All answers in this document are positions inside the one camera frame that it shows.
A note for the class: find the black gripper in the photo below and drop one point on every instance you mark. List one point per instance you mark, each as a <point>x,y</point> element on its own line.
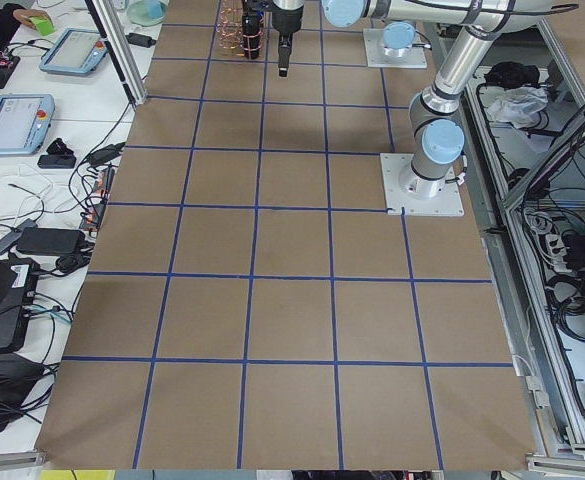
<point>285,21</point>

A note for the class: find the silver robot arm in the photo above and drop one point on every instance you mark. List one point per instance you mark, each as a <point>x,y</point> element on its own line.
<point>487,17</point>
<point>438,139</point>

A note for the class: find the dark wine bottle in basket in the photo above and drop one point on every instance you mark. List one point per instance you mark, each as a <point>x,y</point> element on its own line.
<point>252,29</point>

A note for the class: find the green glass plate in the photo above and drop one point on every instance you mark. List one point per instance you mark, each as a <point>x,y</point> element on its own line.
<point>146,13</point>

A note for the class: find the black power adapter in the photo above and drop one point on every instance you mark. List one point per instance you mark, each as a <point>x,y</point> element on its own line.
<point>140,40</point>

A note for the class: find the blue teach pendant far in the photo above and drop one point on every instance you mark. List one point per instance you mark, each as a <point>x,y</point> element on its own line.
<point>77,52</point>

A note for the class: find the blue teach pendant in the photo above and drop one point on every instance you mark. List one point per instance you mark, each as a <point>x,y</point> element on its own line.
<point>24,122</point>
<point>77,52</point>

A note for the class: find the blue teach pendant near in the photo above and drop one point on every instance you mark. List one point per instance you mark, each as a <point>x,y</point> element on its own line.
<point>24,122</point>

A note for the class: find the black power brick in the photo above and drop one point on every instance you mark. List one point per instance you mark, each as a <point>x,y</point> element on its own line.
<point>49,241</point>

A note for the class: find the copper wire wine basket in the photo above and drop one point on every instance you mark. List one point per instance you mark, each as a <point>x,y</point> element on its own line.
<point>229,29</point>

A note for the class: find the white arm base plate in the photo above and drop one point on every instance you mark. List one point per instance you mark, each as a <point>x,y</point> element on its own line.
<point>408,194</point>
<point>397,45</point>

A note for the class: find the aluminium frame post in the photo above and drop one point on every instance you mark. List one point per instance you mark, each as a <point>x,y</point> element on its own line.
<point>112,33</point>

